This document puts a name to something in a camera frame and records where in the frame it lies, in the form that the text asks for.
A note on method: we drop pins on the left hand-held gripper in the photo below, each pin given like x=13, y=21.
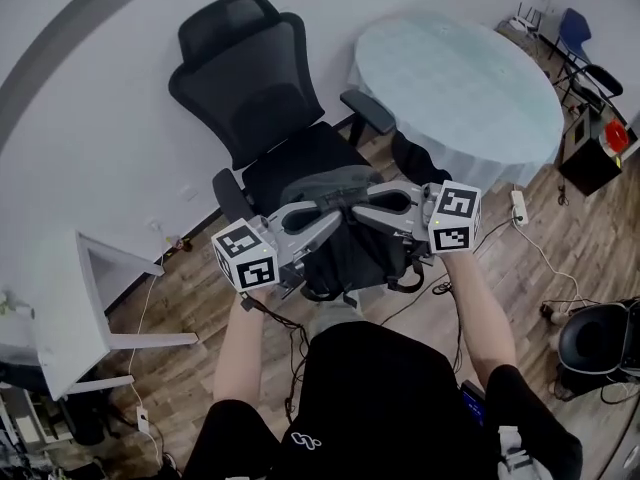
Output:
x=250, y=260

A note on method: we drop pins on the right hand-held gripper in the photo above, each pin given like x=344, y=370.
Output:
x=452, y=218

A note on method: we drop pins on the black grey backpack bag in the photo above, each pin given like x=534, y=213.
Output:
x=350, y=258

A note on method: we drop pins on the black mesh office chair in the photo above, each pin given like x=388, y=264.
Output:
x=280, y=103

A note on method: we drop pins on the person's right forearm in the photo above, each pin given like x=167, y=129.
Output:
x=480, y=318

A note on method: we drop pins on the person's left forearm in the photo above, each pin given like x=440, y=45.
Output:
x=240, y=353

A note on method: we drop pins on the blue plastic chair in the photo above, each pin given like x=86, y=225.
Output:
x=575, y=33

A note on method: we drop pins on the person's grey trouser leg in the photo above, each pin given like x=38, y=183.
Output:
x=336, y=313

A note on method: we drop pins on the white power strip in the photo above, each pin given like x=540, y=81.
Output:
x=519, y=208
x=142, y=418

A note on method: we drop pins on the round table light blue cloth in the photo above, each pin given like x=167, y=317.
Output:
x=460, y=93

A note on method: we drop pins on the small floor clutter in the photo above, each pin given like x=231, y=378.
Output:
x=180, y=243

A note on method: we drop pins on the person's black t-shirt torso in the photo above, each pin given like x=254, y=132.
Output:
x=380, y=408

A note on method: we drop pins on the black speaker box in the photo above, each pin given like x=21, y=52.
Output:
x=587, y=163

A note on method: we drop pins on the blue waist device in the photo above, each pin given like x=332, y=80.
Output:
x=472, y=403

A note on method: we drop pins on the white router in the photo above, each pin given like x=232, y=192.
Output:
x=522, y=20

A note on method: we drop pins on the red roll in clear holder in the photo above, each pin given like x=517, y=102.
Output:
x=616, y=137

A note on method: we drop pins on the black round padded case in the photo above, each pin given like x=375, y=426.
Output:
x=595, y=343

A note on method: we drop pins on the white desk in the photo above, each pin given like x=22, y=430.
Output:
x=65, y=313

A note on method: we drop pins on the grey storage shelf clutter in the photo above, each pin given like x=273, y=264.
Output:
x=25, y=433

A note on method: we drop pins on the white wall outlet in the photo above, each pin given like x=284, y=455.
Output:
x=188, y=193

